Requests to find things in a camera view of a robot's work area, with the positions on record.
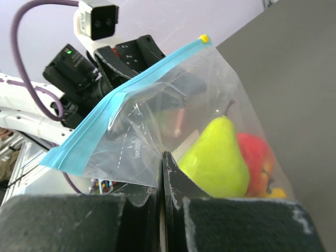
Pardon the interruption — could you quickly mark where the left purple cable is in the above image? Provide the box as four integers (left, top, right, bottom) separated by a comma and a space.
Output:
10, 0, 79, 122

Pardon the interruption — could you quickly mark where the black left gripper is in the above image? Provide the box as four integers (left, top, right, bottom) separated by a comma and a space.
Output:
43, 35, 165, 126

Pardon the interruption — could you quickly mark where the fake red apple in bag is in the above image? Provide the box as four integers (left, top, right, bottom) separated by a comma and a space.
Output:
237, 132, 275, 197

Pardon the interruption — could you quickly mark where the fake green pear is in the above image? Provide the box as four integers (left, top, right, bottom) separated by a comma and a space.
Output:
174, 99, 250, 198

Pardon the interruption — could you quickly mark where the yellow zip slider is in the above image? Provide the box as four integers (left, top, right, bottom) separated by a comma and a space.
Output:
199, 34, 211, 44

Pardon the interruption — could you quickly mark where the clear zip bag blue seal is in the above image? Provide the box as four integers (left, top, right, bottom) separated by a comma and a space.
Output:
41, 39, 294, 199

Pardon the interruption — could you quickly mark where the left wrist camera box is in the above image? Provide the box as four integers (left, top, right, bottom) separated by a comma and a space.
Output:
73, 1, 121, 52

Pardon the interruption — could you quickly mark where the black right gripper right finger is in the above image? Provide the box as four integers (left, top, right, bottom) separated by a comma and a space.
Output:
162, 152, 324, 251

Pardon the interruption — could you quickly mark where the fake yellow lemon in bag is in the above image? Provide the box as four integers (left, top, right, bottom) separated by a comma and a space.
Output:
259, 187, 287, 198

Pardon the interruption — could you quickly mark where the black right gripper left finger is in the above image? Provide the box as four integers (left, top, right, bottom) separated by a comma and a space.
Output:
1, 184, 160, 251

